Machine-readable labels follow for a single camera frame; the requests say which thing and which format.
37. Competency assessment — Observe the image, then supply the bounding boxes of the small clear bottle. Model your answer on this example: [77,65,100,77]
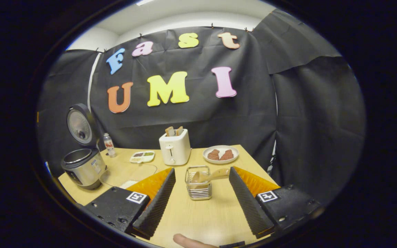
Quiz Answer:
[103,133,117,158]

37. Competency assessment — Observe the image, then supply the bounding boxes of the wooden spoon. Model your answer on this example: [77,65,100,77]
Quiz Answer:
[192,168,231,184]

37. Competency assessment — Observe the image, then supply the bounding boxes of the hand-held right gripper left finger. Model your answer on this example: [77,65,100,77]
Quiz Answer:
[83,168,176,240]

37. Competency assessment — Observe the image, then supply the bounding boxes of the black backdrop cloth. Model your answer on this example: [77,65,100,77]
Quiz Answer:
[37,9,366,207]

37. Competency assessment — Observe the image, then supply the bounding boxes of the divided dish with beans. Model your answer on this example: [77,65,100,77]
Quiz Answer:
[130,151,155,164]

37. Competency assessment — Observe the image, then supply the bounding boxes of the round white plate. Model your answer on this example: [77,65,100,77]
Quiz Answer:
[203,145,240,164]

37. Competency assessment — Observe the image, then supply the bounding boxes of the white toaster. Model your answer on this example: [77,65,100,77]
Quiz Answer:
[159,129,192,166]

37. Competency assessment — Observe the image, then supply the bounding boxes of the dark silver rice cooker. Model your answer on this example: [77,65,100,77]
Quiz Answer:
[61,103,108,190]

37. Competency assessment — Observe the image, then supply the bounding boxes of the metal wire chopstick holder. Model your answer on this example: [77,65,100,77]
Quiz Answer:
[185,165,213,201]

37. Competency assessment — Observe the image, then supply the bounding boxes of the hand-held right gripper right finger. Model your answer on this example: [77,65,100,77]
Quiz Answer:
[228,166,323,239]

